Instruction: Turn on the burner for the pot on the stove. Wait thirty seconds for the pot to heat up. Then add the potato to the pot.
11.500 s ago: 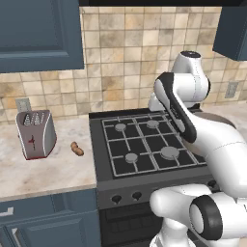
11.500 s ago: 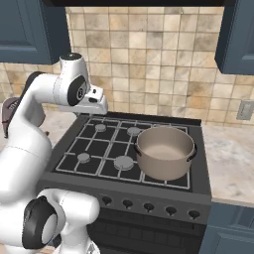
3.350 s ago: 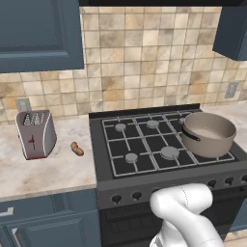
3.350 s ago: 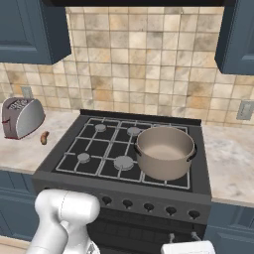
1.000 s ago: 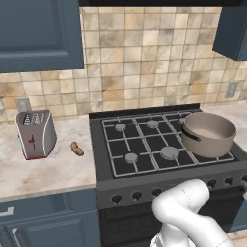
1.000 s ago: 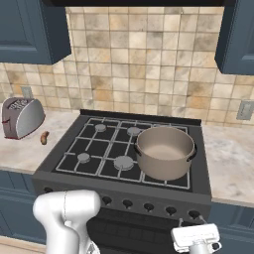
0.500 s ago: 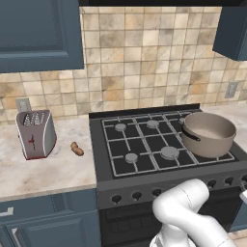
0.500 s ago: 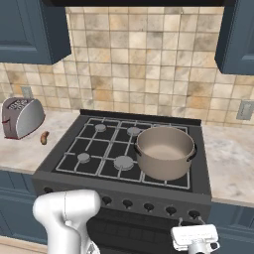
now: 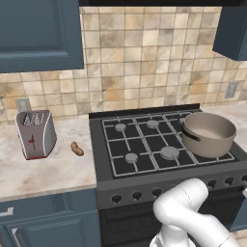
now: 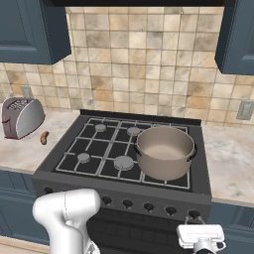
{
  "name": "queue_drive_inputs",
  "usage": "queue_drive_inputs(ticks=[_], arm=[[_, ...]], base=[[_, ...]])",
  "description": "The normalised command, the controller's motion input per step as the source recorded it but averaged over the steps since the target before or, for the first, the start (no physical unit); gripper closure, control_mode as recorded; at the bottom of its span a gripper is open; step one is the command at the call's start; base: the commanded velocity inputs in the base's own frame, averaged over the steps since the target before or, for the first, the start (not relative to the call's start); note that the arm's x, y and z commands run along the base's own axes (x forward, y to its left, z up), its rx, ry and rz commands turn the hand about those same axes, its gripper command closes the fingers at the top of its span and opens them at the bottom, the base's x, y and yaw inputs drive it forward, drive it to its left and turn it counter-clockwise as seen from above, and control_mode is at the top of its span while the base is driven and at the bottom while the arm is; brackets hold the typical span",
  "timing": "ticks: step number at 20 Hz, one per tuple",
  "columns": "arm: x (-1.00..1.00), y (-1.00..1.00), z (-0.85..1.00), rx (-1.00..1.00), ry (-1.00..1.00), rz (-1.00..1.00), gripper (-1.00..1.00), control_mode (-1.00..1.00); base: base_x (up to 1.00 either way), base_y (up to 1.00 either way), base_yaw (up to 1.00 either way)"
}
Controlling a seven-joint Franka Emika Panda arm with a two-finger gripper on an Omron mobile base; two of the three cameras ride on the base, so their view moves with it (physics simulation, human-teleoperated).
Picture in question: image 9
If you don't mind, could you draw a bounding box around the silver cupboard door handle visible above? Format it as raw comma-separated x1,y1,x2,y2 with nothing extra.
10,228,21,247

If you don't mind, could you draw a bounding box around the blue drawer front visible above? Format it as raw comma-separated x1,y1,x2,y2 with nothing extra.
0,194,56,226

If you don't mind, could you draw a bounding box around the blue base cupboard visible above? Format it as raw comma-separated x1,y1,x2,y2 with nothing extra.
229,196,247,233

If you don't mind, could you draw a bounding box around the black oven door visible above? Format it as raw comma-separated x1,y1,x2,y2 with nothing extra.
98,185,247,247

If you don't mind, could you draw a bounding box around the dark grey gas stove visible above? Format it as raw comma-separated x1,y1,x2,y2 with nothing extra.
88,102,247,247

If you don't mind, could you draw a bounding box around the blue wall cupboard door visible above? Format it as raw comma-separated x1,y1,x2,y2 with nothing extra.
0,0,85,74

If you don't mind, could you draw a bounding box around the silver toaster with red trim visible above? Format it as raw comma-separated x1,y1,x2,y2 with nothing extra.
15,109,58,161

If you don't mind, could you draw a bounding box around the blue base cupboard door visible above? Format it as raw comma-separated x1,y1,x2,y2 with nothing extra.
0,209,102,247

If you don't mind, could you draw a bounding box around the blue wall cupboard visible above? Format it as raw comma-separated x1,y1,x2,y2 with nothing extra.
211,5,247,62

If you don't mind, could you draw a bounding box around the brown potato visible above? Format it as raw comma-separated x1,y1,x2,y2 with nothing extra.
69,141,85,157

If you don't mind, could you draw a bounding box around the silver drawer handle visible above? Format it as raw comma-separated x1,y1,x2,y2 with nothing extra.
0,206,15,217

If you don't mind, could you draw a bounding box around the beige pot with black handle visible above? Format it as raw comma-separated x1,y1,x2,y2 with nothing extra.
180,111,237,159

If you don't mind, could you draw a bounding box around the grey wall socket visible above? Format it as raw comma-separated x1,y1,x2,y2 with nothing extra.
14,97,33,113
224,81,239,99

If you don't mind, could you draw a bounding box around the black range hood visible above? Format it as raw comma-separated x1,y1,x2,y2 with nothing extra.
78,0,247,8

